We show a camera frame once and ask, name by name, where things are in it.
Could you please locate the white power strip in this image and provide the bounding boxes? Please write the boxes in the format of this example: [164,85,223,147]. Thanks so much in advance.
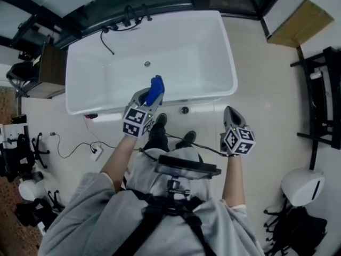
[90,145,103,162]

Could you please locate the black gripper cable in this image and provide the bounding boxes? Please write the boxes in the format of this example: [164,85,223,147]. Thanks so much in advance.
[164,132,232,157]
[138,147,161,162]

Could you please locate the black charger cable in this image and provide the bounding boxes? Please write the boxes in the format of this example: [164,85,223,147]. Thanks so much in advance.
[49,131,93,159]

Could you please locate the white round object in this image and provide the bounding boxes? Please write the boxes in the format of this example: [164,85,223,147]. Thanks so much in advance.
[18,179,45,200]

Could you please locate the black chest harness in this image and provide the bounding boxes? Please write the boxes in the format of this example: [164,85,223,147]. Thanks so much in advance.
[113,188,217,256]

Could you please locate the black metal table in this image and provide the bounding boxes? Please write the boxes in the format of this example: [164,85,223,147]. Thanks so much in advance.
[289,46,341,171]

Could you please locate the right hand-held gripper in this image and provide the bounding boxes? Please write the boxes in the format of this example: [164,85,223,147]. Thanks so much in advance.
[220,105,256,156]

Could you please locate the dark wooden cabinet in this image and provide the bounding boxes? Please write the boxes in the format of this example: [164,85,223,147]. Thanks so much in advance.
[26,42,67,99]

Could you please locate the brown perforated floor mat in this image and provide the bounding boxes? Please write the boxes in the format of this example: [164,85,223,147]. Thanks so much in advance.
[0,86,43,256]

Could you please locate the grey sweater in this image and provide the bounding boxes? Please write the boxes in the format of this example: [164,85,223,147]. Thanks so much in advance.
[38,147,266,256]

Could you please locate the brown cardboard sheet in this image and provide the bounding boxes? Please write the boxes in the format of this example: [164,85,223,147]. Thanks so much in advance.
[267,0,335,49]

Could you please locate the person's black trousers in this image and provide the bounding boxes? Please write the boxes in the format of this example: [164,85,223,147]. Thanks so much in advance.
[143,121,199,154]

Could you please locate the black chest-mounted device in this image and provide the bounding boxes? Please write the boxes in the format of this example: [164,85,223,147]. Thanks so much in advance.
[154,155,222,181]

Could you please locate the white box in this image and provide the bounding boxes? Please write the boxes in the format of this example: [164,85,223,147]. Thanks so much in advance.
[0,124,29,145]

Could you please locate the metal chest mount bracket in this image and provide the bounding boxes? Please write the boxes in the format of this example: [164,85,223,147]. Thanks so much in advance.
[166,177,191,199]

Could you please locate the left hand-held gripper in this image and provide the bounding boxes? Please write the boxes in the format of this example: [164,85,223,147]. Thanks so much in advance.
[122,87,164,139]

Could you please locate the white bathtub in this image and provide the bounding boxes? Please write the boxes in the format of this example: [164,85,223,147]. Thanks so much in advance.
[65,9,238,116]

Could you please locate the person's left forearm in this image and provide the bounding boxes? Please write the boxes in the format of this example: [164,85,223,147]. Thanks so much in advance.
[100,134,138,191]

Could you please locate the person's right forearm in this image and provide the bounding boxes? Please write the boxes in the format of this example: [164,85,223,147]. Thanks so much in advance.
[222,155,246,210]

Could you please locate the black shoe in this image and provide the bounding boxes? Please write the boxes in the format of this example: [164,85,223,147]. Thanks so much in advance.
[155,113,169,127]
[183,130,197,143]

